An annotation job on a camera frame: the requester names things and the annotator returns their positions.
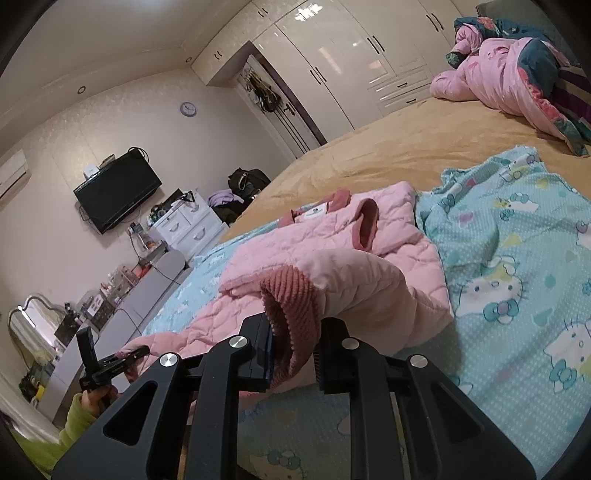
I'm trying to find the pink quilted jacket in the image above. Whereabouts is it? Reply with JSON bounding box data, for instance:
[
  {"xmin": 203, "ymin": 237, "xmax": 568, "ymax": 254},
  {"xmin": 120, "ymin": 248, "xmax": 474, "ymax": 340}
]
[{"xmin": 126, "ymin": 182, "xmax": 453, "ymax": 392}]

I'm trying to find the white bedroom door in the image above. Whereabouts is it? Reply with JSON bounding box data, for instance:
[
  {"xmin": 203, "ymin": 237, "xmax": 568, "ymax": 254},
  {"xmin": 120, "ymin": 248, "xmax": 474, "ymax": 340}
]
[{"xmin": 235, "ymin": 41, "xmax": 327, "ymax": 162}]

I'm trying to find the person left hand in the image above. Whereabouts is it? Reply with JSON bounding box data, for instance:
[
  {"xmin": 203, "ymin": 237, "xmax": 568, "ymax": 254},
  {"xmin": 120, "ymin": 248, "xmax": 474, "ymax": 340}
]
[{"xmin": 80, "ymin": 385, "xmax": 119, "ymax": 418}]

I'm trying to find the arched silver mirror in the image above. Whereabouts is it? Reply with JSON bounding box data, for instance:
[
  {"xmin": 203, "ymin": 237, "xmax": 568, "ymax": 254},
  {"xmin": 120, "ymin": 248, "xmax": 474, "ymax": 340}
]
[{"xmin": 7, "ymin": 293, "xmax": 66, "ymax": 365}]

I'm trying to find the green fleece sleeve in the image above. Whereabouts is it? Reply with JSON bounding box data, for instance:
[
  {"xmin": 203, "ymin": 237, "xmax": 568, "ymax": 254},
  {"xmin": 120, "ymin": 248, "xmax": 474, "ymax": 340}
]
[{"xmin": 1, "ymin": 393, "xmax": 98, "ymax": 479}]

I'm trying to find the white drawer chest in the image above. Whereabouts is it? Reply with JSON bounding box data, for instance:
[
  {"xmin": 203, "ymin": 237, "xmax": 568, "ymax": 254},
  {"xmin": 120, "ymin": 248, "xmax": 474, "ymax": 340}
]
[{"xmin": 148, "ymin": 190, "xmax": 228, "ymax": 261}]

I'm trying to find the lilac garment pile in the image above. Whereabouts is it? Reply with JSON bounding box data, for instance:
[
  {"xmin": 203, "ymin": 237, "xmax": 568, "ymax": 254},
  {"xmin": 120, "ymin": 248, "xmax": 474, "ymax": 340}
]
[{"xmin": 207, "ymin": 189, "xmax": 245, "ymax": 209}]

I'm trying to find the black backpack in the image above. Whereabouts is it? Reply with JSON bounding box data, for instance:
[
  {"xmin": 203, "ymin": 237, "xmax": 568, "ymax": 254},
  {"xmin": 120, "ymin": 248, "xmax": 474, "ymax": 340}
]
[{"xmin": 228, "ymin": 168, "xmax": 270, "ymax": 201}]

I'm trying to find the blue Hello Kitty sheet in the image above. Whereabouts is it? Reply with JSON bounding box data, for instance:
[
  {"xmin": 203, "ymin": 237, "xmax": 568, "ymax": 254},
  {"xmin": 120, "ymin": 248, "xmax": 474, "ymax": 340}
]
[{"xmin": 144, "ymin": 146, "xmax": 590, "ymax": 478}]

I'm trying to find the white air conditioner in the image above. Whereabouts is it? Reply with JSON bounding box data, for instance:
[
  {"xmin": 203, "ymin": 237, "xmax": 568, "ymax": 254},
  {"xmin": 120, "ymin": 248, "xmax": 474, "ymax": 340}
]
[{"xmin": 0, "ymin": 150, "xmax": 31, "ymax": 202}]

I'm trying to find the white glossy wardrobe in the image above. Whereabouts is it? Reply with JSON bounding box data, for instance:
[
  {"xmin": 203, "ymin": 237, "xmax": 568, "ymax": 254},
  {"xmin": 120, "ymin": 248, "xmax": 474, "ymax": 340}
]
[{"xmin": 192, "ymin": 1, "xmax": 460, "ymax": 140}]

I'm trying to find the striped dark cloth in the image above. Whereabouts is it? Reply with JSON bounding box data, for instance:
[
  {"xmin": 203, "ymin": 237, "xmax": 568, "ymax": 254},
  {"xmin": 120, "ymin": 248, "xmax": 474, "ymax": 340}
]
[{"xmin": 552, "ymin": 66, "xmax": 591, "ymax": 141}]

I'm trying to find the pink floral duvet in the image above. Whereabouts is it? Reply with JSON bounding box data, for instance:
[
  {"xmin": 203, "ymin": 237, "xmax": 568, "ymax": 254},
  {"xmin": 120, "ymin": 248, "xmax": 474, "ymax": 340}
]
[{"xmin": 430, "ymin": 17, "xmax": 590, "ymax": 156}]

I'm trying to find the grey padded headboard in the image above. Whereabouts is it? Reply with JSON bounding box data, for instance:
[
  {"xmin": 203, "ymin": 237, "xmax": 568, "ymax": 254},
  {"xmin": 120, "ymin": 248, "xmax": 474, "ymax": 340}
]
[{"xmin": 476, "ymin": 0, "xmax": 581, "ymax": 66}]

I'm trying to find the black wall television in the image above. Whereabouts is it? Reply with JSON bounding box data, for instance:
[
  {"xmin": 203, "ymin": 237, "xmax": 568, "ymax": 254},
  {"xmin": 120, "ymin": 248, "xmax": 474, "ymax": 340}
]
[{"xmin": 73, "ymin": 147, "xmax": 162, "ymax": 234}]

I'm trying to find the round wall clock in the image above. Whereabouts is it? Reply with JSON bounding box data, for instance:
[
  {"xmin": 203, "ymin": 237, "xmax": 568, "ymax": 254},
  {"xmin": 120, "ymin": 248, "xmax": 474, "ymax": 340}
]
[{"xmin": 179, "ymin": 101, "xmax": 197, "ymax": 118}]

